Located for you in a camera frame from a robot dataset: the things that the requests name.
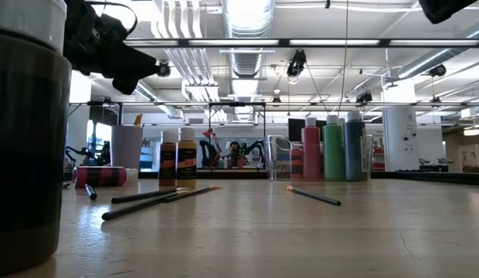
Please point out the person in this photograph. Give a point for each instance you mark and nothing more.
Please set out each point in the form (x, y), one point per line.
(235, 148)

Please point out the black fan paintbrush orange bristles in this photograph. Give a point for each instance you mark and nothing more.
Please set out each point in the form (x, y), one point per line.
(193, 193)

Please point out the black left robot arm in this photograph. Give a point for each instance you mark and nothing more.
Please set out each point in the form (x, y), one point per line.
(73, 7)

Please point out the large pink paint bottle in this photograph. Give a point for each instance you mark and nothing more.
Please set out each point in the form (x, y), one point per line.
(312, 154)

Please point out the black wall panel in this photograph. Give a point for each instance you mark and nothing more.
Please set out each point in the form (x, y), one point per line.
(104, 116)

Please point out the black background screen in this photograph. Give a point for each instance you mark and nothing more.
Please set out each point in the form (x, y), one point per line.
(295, 129)

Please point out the glowing wall light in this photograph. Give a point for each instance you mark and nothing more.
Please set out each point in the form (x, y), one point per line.
(471, 131)

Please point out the large teal paint bottle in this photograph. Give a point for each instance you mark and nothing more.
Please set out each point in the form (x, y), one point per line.
(353, 154)

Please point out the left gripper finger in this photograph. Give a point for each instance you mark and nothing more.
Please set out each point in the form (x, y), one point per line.
(135, 71)

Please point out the small ochre paint bottle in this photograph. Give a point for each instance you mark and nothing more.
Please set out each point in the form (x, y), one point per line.
(186, 162)

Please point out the long black ceiling rail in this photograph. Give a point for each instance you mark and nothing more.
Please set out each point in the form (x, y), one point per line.
(417, 104)

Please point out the white round pillar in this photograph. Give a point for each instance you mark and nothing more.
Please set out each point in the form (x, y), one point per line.
(399, 146)

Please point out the magenta paint bottle black label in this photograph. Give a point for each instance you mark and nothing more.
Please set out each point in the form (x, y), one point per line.
(100, 177)

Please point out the lavender plastic cup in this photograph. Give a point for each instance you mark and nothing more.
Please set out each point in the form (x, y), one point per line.
(126, 148)

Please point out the clear plastic bin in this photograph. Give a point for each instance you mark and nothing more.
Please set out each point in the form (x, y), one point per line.
(272, 154)

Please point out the thin black paintbrush tan bristles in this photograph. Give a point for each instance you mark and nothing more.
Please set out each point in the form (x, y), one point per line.
(316, 197)

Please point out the red desk lamp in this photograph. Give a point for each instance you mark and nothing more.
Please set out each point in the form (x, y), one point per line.
(208, 133)

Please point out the black paintbrush pale bristles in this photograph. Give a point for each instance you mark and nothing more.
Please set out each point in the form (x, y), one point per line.
(143, 196)

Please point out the background black robot arm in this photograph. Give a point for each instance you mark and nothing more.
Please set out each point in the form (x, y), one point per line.
(257, 146)
(104, 152)
(204, 148)

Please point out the background black rig frame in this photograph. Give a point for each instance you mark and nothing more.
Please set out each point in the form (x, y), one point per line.
(237, 104)

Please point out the silver ventilation duct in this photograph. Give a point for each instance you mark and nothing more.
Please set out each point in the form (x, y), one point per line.
(247, 17)

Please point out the thin black paintbrush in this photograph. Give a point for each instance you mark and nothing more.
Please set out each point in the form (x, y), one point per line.
(135, 208)

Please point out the black ceiling spotlight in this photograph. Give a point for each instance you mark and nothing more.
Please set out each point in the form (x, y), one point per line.
(165, 69)
(297, 62)
(437, 70)
(364, 97)

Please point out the large white paint bottle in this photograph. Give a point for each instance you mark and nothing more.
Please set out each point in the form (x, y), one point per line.
(342, 123)

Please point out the large green paint bottle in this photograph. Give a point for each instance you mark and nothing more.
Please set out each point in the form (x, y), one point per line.
(334, 154)

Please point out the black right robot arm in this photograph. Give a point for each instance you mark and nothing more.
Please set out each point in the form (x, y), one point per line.
(444, 9)

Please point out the black overhead light bar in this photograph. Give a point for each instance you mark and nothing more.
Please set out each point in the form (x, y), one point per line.
(177, 42)

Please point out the small brown paint bottle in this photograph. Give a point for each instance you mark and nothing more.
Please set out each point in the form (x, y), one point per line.
(168, 162)

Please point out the small red paint bottle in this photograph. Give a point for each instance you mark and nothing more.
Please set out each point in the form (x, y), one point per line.
(297, 164)

